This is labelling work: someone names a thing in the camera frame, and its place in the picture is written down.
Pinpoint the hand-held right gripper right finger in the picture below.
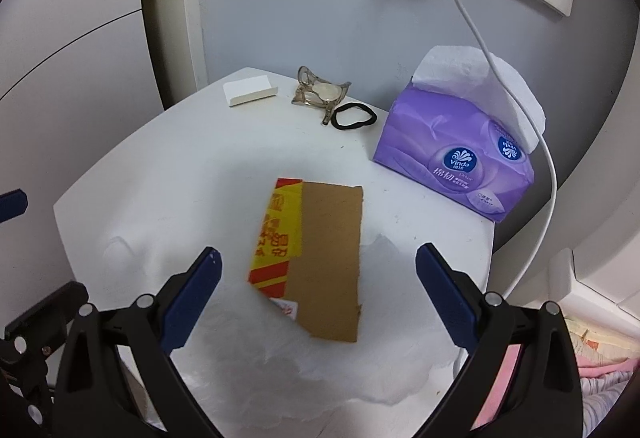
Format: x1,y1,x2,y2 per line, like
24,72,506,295
415,242,586,438

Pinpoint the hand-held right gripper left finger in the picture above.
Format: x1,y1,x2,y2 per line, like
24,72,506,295
52,245,223,438

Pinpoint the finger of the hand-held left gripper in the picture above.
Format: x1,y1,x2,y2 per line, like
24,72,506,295
0,281,90,438
0,189,29,222

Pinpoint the brown cardboard piece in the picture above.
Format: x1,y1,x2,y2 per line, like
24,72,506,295
247,177,365,344

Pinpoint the white tissue sheet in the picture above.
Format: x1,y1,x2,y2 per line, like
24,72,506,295
175,233,488,406

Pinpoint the white nightstand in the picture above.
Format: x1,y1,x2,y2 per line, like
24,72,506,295
52,66,496,438

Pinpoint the purple tissue pack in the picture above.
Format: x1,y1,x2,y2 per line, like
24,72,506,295
371,45,547,224

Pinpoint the pink blanket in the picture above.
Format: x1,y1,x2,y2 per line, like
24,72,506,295
475,308,640,438

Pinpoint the striped cloth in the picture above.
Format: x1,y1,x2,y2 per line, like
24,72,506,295
580,370,636,438

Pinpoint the small white paper box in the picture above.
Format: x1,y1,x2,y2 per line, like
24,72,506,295
222,75,277,109

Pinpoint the clear hair clip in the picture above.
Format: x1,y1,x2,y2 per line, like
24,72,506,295
291,65,352,111

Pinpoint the white charging cable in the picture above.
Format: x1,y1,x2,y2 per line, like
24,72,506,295
440,0,558,369

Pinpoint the black hair tie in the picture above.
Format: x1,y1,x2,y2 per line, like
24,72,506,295
322,101,377,130

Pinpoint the white door frame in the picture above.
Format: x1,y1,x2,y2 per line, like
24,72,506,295
140,0,208,111

